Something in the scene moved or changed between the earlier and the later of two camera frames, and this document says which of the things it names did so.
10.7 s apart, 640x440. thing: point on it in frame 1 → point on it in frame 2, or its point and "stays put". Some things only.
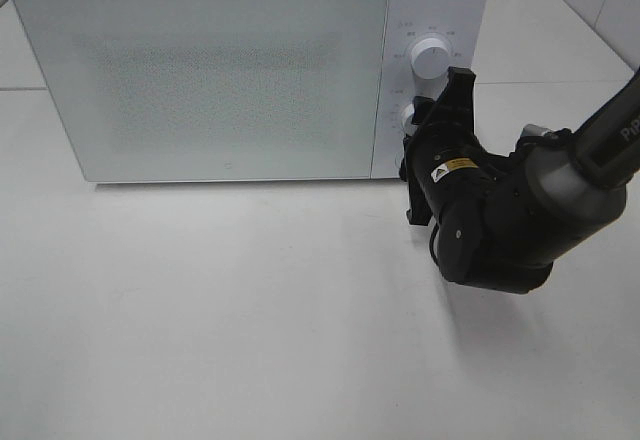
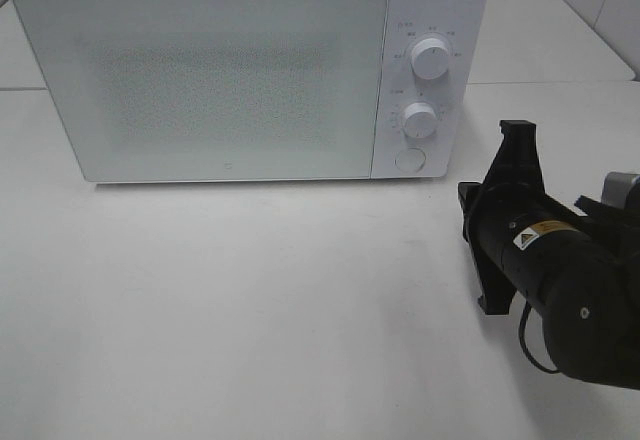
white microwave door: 213,82 stays put
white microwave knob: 430,58 stays put
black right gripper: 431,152 → 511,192
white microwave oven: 245,71 stays put
